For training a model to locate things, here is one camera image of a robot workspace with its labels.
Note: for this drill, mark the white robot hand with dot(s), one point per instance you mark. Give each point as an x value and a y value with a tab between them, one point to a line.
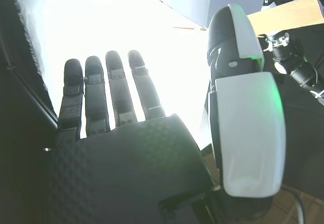
126	173

